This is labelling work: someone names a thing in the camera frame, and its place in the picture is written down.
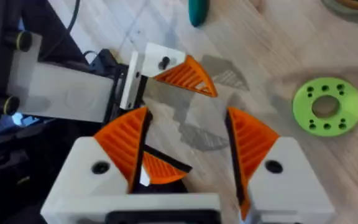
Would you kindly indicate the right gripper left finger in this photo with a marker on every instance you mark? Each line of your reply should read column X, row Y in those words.
column 104, row 168

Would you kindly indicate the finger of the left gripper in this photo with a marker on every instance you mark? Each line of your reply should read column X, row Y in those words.
column 182, row 74

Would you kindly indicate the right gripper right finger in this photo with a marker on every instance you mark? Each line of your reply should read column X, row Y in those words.
column 275, row 186

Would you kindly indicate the green disc with holes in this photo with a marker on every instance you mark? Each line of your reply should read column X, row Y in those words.
column 348, row 105

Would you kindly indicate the orange ribbed wedge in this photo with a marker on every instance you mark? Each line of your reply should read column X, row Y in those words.
column 163, row 171

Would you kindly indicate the teal toy vegetable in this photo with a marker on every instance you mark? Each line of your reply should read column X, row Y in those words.
column 197, row 11

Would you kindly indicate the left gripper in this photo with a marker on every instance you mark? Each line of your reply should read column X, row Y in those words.
column 67, row 93

